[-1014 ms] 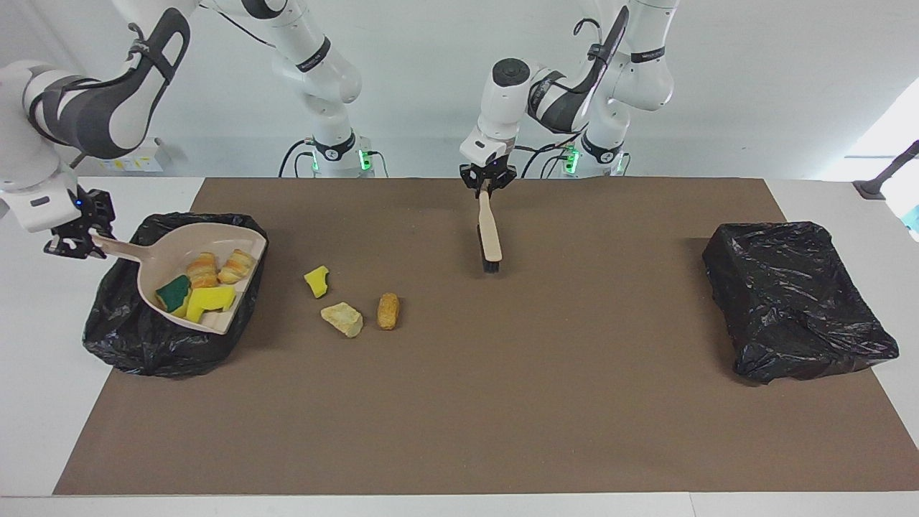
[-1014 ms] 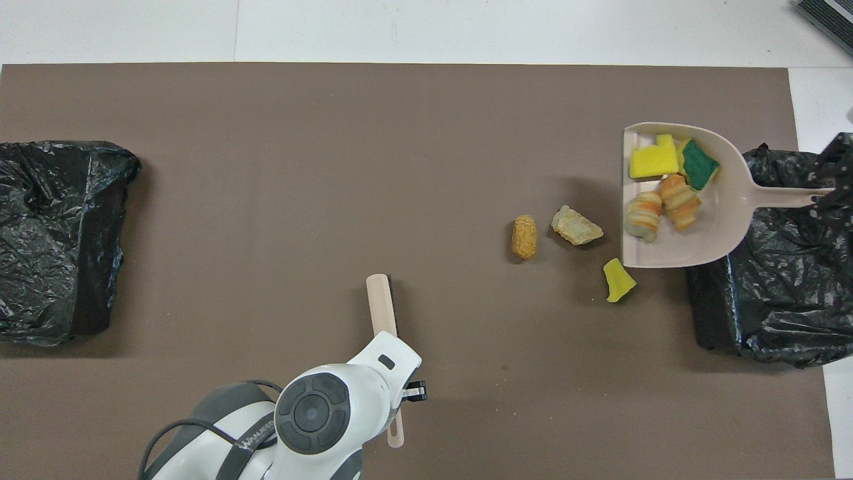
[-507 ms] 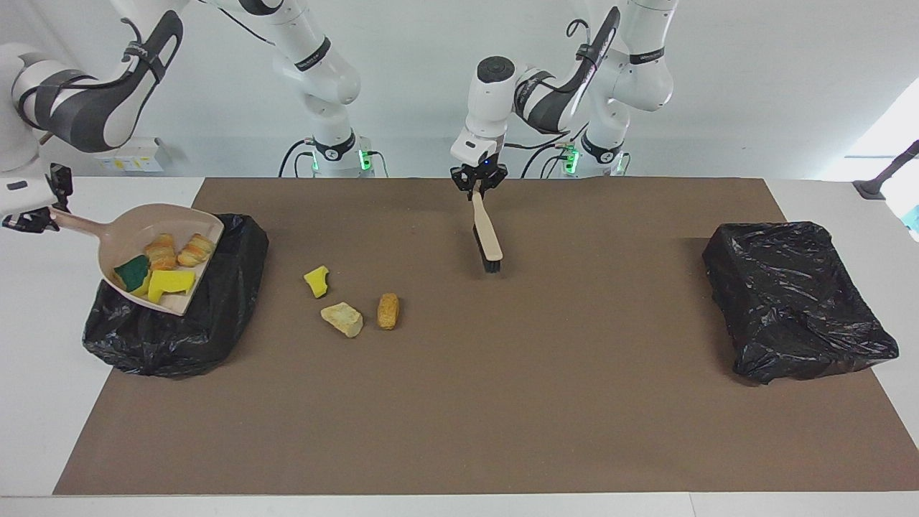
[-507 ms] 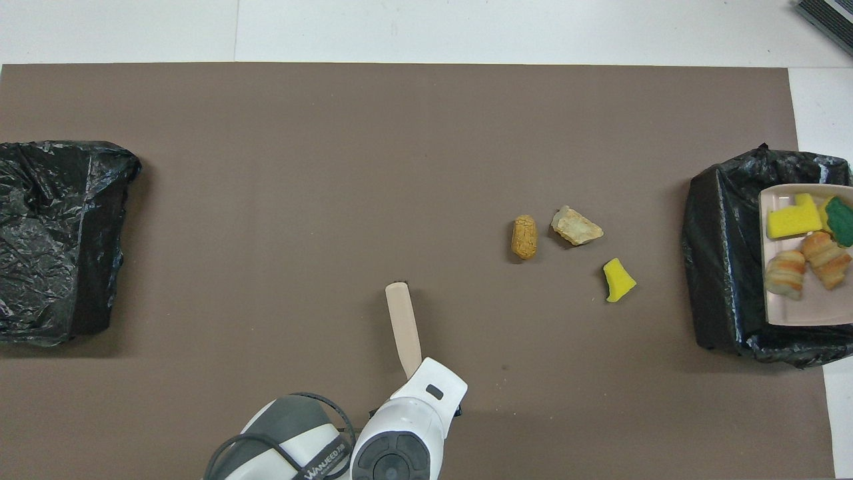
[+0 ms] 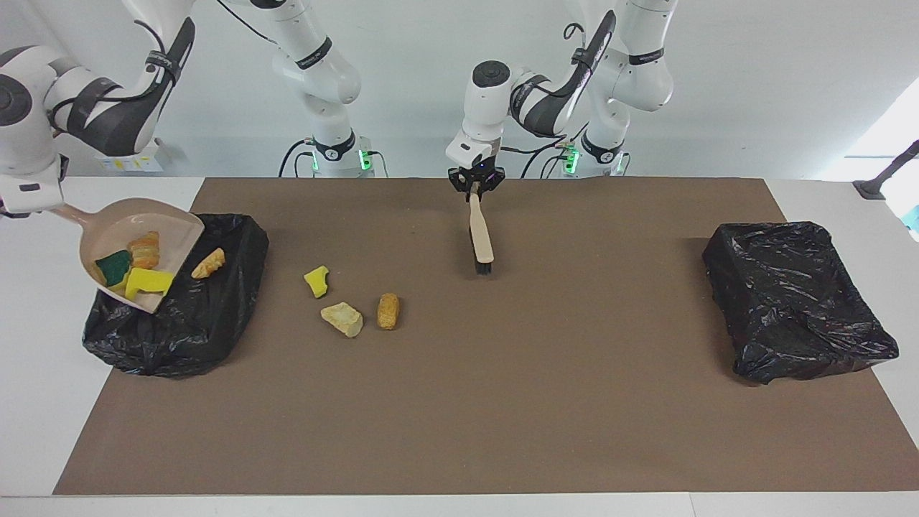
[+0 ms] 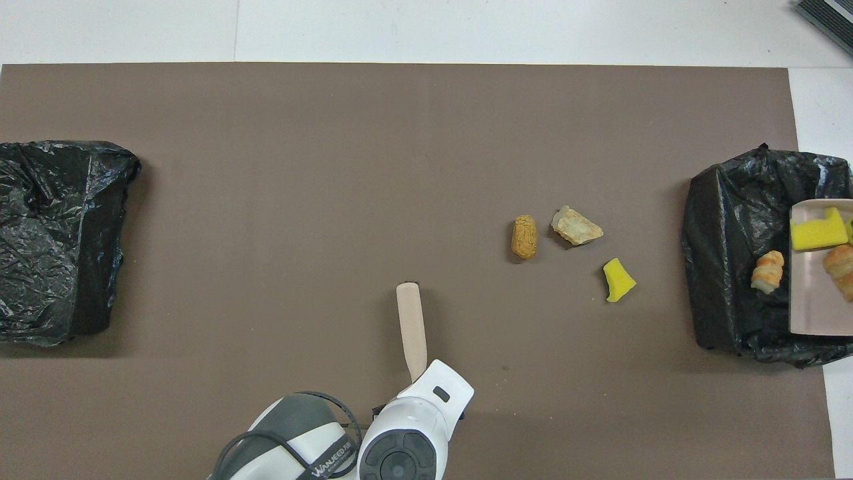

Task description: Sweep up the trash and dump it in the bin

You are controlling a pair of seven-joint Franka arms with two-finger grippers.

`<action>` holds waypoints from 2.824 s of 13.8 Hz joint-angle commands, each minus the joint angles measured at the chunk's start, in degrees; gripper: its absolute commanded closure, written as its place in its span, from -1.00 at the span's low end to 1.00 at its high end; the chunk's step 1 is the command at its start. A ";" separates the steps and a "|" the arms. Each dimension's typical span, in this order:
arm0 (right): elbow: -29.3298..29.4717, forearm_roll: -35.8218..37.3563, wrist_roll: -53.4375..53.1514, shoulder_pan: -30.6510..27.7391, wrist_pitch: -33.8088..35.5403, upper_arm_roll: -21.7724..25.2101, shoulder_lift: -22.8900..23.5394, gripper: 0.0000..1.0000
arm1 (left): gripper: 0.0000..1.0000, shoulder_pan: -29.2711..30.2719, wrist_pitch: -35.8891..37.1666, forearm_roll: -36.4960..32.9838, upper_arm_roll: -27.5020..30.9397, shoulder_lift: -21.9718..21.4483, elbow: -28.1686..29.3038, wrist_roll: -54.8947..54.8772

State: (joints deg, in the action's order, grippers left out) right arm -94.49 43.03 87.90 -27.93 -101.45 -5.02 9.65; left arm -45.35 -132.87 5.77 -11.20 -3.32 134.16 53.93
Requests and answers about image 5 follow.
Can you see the yellow notched sponge piece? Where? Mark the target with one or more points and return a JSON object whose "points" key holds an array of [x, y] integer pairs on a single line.
{"points": [[151, 282]]}

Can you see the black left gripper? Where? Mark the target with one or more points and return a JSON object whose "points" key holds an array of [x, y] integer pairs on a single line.
{"points": [[477, 172]]}

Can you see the pale crusty bread chunk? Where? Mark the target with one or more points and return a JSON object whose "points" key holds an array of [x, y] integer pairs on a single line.
{"points": [[341, 318]]}

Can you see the striped toy croissant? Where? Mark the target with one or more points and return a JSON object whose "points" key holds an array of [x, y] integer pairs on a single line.
{"points": [[208, 263], [146, 251]]}

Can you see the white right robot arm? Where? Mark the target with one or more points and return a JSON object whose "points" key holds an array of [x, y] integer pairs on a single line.
{"points": [[115, 122]]}

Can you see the black plastic trash bag bin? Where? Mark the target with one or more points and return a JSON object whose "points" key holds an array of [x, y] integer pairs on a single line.
{"points": [[215, 323], [790, 309]]}

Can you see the beige plastic dustpan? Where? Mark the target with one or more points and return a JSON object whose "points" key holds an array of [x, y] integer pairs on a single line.
{"points": [[108, 230]]}

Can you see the small yellow sponge wedge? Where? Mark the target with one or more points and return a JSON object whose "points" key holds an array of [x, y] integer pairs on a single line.
{"points": [[316, 281]]}

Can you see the black angled stand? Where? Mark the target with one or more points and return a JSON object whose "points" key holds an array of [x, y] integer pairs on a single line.
{"points": [[872, 188]]}

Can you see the beige brush with black bristles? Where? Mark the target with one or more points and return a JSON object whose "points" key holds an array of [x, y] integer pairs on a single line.
{"points": [[481, 230]]}

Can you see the teal box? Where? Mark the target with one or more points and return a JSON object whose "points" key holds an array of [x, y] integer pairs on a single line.
{"points": [[913, 217]]}

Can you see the brown table mat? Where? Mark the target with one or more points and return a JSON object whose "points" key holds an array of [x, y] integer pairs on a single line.
{"points": [[502, 395]]}

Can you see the brown peanut shaped bread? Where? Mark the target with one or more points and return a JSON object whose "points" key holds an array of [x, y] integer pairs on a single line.
{"points": [[388, 311]]}

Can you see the yellow sponge with green pad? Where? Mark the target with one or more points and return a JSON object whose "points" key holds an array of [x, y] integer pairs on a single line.
{"points": [[113, 268]]}

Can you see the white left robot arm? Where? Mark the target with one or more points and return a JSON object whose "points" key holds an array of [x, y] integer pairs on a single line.
{"points": [[488, 108]]}

